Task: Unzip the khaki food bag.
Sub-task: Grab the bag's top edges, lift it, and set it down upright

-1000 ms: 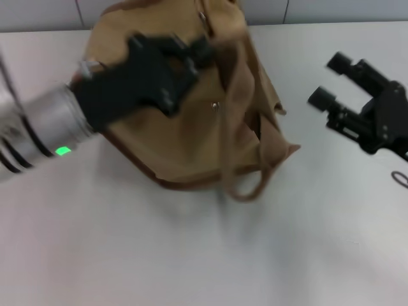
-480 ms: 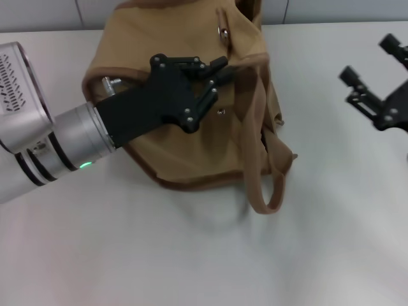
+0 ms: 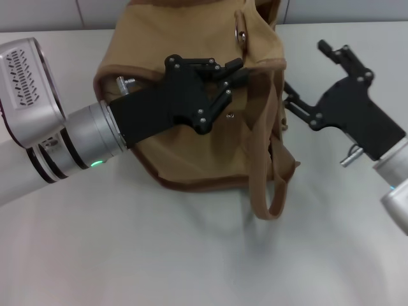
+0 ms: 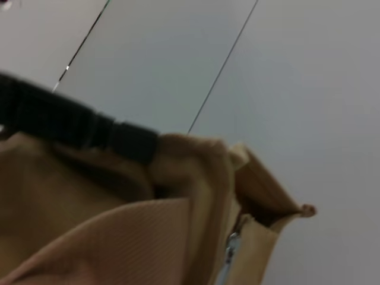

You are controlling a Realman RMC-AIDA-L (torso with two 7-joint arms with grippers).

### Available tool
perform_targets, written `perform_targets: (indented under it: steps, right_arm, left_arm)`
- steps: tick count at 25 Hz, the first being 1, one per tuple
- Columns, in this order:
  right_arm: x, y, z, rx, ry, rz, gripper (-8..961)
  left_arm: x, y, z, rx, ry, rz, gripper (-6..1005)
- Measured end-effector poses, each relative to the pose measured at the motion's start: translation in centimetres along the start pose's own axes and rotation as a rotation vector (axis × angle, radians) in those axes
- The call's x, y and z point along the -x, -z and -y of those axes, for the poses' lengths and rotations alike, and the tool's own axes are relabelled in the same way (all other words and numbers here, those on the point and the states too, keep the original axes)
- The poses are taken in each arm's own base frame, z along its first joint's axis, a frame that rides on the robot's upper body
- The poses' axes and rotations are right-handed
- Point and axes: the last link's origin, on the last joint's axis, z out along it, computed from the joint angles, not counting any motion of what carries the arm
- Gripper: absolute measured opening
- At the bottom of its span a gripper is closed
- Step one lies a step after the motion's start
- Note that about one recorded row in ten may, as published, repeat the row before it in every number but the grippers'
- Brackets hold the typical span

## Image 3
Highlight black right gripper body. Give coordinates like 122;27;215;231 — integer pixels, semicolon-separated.
308;68;408;162

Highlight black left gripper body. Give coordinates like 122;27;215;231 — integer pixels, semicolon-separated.
106;54;221;135

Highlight khaki canvas food bag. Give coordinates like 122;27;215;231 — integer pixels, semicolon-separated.
94;0;302;222

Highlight left gripper silver cable plug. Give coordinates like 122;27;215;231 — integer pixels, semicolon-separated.
115;75;136;97

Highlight gripper silver cable plug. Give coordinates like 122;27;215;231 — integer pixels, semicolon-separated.
339;144;366;167
115;75;136;97

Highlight right gripper silver cable plug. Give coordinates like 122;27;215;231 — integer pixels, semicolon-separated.
339;144;366;167

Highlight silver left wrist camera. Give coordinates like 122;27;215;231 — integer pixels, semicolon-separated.
0;36;68;150

